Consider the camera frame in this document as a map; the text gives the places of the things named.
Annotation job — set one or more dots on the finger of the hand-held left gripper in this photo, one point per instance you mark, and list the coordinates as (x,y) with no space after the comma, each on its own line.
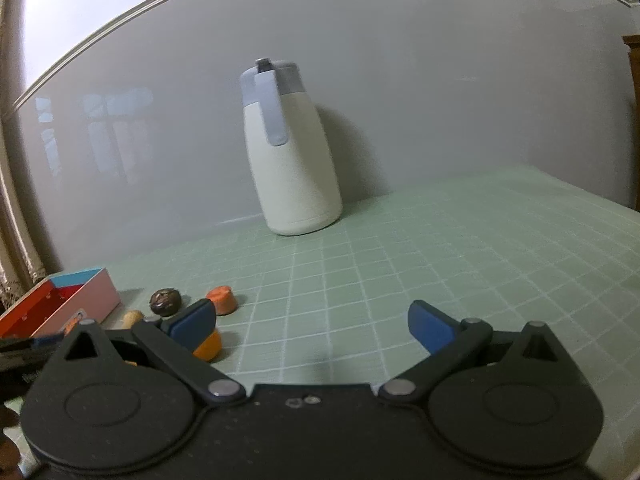
(30,344)

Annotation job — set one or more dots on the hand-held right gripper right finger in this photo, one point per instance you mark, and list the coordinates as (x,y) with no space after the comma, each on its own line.
(430,327)

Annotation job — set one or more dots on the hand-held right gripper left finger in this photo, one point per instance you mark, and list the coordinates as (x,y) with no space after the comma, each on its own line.
(192,325)

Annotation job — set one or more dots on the pink cardboard box red inside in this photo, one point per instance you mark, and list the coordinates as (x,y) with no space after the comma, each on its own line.
(75,297)

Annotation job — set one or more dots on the orange round toy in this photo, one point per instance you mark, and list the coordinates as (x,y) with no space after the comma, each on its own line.
(209,347)

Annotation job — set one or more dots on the dark brown round toy fruit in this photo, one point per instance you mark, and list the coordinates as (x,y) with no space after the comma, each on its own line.
(165,301)

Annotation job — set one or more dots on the orange cylinder toy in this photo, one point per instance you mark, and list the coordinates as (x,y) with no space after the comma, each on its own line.
(223,300)

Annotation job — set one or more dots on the green grid cutting mat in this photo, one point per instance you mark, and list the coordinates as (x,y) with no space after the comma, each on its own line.
(450,260)

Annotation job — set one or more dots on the beige curtain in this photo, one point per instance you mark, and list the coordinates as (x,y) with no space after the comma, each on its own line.
(15,240)

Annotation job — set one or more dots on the white thermos jug grey lid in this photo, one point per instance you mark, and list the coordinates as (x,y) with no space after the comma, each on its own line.
(295,170)

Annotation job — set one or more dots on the wooden furniture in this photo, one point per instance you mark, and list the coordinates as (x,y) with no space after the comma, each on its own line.
(633,120)

